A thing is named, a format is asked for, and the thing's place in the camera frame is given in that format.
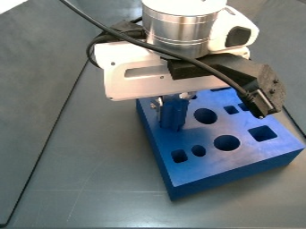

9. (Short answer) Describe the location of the black cable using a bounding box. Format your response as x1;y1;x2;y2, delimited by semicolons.
59;0;256;102

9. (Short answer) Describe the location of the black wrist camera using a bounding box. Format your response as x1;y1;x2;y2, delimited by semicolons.
166;53;288;120

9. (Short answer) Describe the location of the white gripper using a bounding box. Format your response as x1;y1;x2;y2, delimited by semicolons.
95;5;260;120

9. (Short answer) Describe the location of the blue star-shaped block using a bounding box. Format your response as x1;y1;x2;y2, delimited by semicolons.
159;94;189;131

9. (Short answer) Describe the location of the blue board with shaped holes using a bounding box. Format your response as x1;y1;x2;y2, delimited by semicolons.
137;88;305;200

